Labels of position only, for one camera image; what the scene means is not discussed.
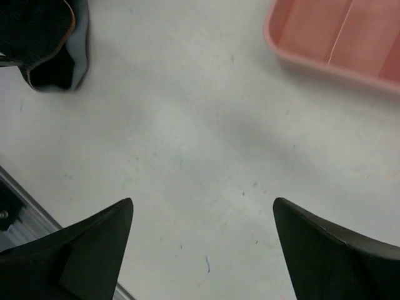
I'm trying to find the aluminium table frame rail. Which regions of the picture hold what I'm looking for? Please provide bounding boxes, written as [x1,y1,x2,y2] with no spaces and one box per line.
[1,169,133,299]

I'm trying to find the pink divided organizer tray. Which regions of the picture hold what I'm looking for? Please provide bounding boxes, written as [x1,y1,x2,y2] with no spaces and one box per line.
[263,1,399,95]

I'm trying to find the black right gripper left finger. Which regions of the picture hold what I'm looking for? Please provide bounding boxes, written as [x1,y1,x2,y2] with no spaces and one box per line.
[1,198,134,299]

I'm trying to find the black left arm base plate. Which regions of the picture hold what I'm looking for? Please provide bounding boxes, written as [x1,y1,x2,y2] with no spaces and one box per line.
[0,181,26,232]

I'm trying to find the black underwear orange trim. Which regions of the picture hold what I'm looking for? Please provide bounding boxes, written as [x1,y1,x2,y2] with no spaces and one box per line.
[1,0,89,92]

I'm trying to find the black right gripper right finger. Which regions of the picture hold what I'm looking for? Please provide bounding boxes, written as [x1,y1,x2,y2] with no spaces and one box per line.
[272,197,399,299]

